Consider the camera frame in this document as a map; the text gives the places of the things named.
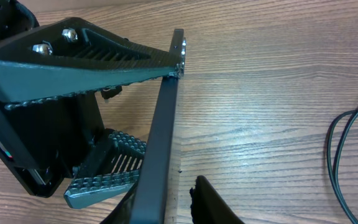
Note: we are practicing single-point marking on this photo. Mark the Samsung Galaxy smartphone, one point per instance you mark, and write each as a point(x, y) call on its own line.
point(151, 195)

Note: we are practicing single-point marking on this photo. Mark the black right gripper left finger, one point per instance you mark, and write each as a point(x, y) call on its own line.
point(122, 212)

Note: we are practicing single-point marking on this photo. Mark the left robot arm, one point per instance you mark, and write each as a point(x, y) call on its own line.
point(2, 18)

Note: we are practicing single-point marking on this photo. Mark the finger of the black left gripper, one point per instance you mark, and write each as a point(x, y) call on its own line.
point(73, 57)

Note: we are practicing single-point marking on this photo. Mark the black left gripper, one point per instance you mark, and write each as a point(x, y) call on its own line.
point(58, 133)

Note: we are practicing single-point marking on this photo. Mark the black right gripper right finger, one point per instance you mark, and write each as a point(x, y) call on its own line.
point(207, 206)

